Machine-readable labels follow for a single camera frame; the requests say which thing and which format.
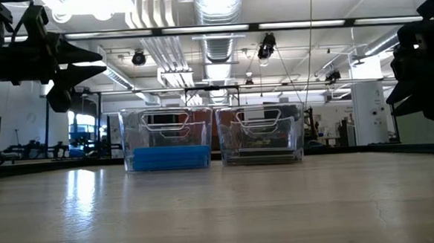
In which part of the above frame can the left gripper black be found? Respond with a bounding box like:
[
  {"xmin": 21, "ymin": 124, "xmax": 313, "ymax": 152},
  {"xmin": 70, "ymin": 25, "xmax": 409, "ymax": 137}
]
[{"xmin": 0, "ymin": 1, "xmax": 109, "ymax": 94}]

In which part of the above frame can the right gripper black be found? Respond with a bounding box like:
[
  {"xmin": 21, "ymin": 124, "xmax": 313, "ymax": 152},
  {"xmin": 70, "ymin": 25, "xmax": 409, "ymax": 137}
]
[{"xmin": 380, "ymin": 16, "xmax": 434, "ymax": 119}]

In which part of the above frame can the white pillar with sockets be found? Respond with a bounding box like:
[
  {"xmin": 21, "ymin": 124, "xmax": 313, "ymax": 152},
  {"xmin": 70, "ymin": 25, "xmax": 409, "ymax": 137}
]
[{"xmin": 349, "ymin": 59, "xmax": 389, "ymax": 146}]

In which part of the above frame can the black ceiling spotlight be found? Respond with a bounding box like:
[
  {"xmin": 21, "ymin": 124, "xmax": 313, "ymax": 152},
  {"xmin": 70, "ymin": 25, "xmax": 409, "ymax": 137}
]
[
  {"xmin": 131, "ymin": 49, "xmax": 148, "ymax": 67},
  {"xmin": 256, "ymin": 31, "xmax": 279, "ymax": 60},
  {"xmin": 325, "ymin": 70, "xmax": 342, "ymax": 85}
]

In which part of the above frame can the white ceiling pipe bundle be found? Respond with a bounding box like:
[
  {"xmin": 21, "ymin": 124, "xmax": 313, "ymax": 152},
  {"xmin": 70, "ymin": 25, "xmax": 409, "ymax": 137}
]
[{"xmin": 124, "ymin": 0, "xmax": 196, "ymax": 91}]

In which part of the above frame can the clear plastic bin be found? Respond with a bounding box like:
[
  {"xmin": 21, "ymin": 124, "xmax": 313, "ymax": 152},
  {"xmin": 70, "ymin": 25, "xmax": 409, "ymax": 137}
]
[
  {"xmin": 213, "ymin": 100, "xmax": 308, "ymax": 169},
  {"xmin": 117, "ymin": 104, "xmax": 216, "ymax": 174}
]

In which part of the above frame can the orange-red cabinet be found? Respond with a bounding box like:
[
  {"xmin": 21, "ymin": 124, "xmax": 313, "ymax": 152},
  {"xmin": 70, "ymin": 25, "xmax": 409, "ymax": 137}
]
[{"xmin": 186, "ymin": 108, "xmax": 221, "ymax": 153}]

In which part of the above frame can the grey-green partition wall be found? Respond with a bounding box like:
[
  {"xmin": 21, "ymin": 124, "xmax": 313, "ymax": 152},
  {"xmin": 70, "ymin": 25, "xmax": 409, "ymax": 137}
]
[{"xmin": 390, "ymin": 102, "xmax": 434, "ymax": 146}]

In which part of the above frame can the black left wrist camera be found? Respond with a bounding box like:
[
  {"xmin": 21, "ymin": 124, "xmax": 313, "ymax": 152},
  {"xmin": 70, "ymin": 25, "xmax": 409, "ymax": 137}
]
[{"xmin": 45, "ymin": 82, "xmax": 74, "ymax": 114}]

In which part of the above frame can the white rectangular ceiling duct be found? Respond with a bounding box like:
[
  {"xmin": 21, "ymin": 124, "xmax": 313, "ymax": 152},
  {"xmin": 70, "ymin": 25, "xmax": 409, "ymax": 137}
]
[{"xmin": 97, "ymin": 42, "xmax": 161, "ymax": 108}]

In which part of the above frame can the black metal rack frame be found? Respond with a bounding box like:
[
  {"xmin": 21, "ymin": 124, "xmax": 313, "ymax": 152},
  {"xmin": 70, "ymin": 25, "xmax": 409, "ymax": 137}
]
[{"xmin": 42, "ymin": 89, "xmax": 106, "ymax": 158}]

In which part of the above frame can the slanted silver ceiling duct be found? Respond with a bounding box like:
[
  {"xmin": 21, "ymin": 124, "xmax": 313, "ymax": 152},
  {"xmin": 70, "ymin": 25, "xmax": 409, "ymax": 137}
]
[{"xmin": 349, "ymin": 32, "xmax": 401, "ymax": 62}]

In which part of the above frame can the black table edge rail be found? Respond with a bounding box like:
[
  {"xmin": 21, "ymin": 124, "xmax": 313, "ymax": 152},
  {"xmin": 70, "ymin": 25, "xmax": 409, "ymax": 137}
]
[{"xmin": 0, "ymin": 138, "xmax": 434, "ymax": 179}]

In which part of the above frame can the round silver ceiling duct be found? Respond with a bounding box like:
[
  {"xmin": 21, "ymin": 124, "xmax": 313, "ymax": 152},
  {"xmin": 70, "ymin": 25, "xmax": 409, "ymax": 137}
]
[{"xmin": 191, "ymin": 0, "xmax": 248, "ymax": 66}]

